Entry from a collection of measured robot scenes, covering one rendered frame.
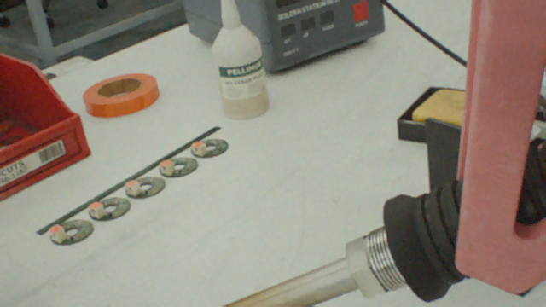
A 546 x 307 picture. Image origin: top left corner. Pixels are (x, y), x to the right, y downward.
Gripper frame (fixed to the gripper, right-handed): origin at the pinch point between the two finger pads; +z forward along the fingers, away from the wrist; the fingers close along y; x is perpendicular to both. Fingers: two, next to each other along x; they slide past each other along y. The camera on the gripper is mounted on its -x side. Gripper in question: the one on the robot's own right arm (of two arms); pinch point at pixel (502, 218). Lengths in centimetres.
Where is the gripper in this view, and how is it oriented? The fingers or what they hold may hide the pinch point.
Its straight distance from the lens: 16.8
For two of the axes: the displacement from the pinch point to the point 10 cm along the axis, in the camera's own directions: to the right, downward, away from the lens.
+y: -2.2, 4.7, -8.5
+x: 9.2, 3.9, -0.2
